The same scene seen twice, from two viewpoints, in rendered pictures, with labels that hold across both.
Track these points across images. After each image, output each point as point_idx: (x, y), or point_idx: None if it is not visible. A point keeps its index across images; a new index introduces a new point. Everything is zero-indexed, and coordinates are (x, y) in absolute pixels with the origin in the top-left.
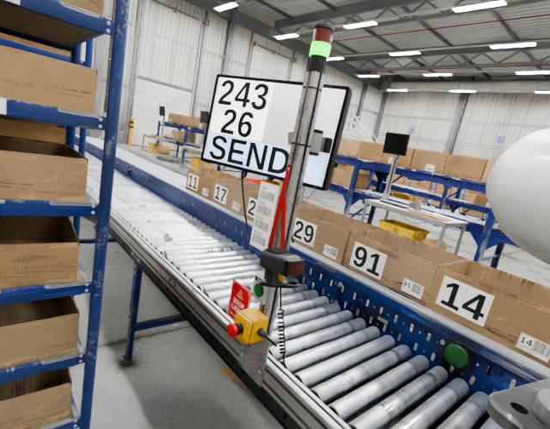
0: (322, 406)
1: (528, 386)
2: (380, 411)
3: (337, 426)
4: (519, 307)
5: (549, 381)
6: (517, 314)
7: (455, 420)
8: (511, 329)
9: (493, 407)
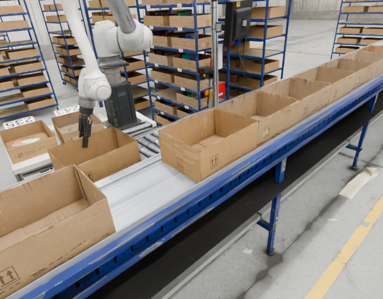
0: (194, 114)
1: (123, 60)
2: None
3: (187, 116)
4: (230, 105)
5: (124, 60)
6: (230, 109)
7: None
8: None
9: None
